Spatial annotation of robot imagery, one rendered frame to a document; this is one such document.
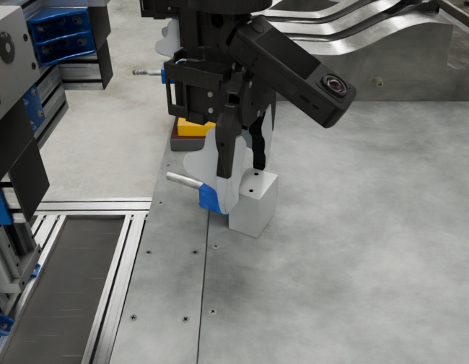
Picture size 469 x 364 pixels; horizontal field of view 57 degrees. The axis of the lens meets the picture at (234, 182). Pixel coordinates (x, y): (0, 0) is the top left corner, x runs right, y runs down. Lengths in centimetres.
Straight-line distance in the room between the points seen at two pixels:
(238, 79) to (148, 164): 171
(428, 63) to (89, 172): 162
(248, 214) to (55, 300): 88
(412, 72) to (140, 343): 61
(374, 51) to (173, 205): 42
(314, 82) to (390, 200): 23
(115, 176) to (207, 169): 161
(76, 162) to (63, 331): 115
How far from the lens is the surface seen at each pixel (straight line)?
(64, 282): 130
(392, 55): 77
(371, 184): 57
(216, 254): 45
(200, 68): 39
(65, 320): 121
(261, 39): 38
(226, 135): 38
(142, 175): 200
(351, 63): 76
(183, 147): 61
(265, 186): 45
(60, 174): 212
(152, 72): 81
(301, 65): 38
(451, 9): 160
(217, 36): 39
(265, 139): 46
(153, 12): 75
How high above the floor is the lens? 112
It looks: 36 degrees down
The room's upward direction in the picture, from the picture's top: straight up
